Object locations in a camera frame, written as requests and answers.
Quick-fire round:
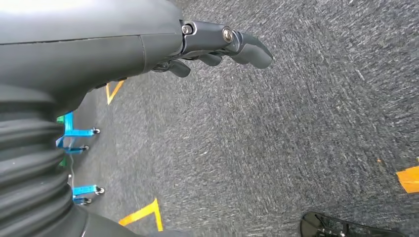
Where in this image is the white power cable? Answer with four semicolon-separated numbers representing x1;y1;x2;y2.
68;154;75;189

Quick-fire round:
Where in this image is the ribbed grey left arm sleeve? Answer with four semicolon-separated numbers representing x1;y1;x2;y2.
0;85;88;237

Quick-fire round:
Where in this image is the blue metal shelf rack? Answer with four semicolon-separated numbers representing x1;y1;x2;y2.
71;185;105;206
55;111;101;155

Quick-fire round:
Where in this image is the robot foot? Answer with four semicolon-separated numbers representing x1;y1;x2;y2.
299;211;408;237

